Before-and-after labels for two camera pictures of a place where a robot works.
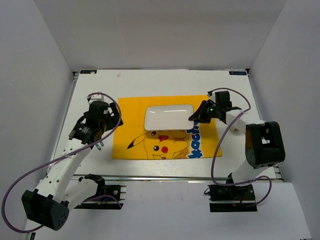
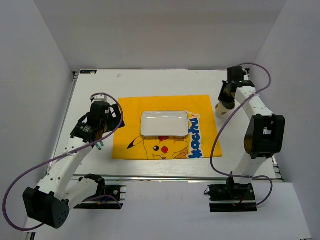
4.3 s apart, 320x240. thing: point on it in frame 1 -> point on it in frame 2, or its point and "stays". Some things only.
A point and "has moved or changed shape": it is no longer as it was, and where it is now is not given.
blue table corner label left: [87, 71] stays
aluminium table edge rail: [82, 177] stays
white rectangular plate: [169, 117] has moved or changed shape
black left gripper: [115, 112] stays
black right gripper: [200, 115] -> [221, 97]
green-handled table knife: [98, 147] stays
